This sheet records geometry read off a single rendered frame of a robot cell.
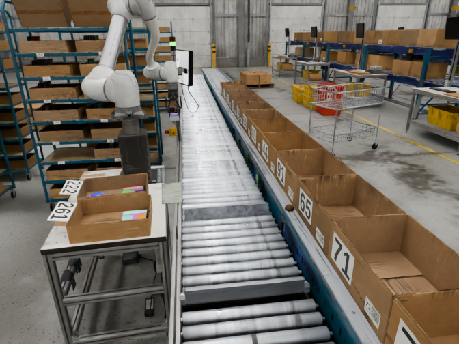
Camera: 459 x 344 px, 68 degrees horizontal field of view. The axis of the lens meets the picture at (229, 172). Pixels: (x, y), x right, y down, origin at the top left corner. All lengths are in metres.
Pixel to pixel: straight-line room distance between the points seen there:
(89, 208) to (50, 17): 2.05
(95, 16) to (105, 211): 2.00
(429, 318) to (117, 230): 1.31
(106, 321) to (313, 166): 1.61
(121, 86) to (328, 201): 1.38
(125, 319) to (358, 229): 1.63
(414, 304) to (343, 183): 0.80
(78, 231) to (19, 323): 1.05
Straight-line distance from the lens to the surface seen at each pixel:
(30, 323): 2.65
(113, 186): 2.29
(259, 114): 3.10
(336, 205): 1.74
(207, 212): 1.85
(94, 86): 2.35
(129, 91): 2.22
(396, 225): 1.42
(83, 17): 3.52
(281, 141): 2.37
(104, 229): 1.75
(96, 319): 2.50
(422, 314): 1.10
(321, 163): 2.07
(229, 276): 1.46
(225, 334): 1.27
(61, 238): 1.89
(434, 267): 1.35
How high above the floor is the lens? 1.67
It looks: 22 degrees down
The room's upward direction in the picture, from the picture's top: 1 degrees counter-clockwise
